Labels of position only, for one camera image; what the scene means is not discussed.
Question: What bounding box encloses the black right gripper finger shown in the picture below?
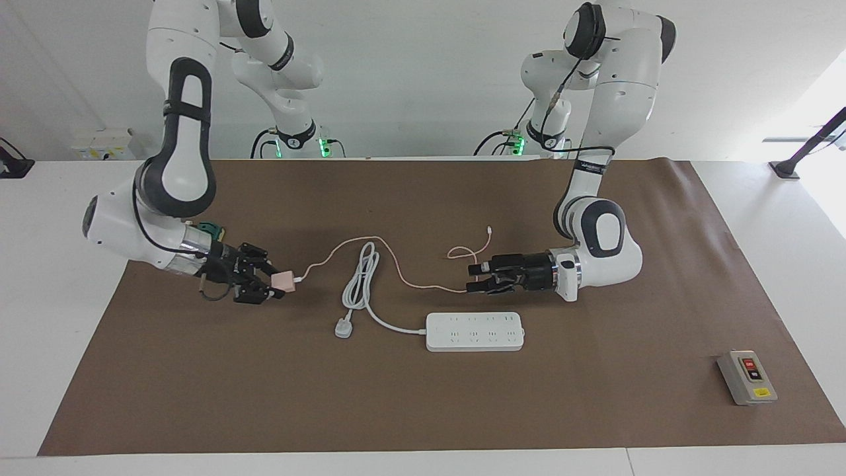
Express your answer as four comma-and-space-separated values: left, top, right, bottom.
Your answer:
234, 278, 287, 305
239, 243, 282, 278

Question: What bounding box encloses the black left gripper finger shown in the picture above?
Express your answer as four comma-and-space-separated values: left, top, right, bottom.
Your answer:
468, 255, 523, 277
466, 274, 520, 296

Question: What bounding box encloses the pink charging cable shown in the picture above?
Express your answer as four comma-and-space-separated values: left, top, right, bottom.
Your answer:
293, 227, 494, 294

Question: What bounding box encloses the white power strip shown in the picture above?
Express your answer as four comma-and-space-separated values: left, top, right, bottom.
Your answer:
425, 312, 526, 352

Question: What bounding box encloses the brown table mat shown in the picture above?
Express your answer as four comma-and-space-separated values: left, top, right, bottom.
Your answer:
36, 157, 846, 457

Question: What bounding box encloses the black stand with foot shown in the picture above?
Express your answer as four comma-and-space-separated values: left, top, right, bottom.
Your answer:
770, 106, 846, 180

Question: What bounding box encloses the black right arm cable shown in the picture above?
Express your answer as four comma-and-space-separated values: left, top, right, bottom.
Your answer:
131, 178, 233, 303

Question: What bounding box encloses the white power cord with plug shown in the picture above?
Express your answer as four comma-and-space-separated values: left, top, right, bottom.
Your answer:
334, 241, 429, 340

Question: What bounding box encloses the black base cable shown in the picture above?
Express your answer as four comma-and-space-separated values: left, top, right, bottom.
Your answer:
473, 99, 536, 158
250, 129, 278, 159

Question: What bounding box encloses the white wall socket box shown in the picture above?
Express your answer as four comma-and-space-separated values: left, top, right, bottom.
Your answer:
71, 128, 137, 162

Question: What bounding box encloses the grey on-off switch box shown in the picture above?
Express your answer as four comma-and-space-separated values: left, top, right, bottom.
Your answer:
717, 350, 779, 406

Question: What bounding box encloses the black clamp mount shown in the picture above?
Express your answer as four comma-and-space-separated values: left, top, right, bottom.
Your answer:
0, 138, 35, 179

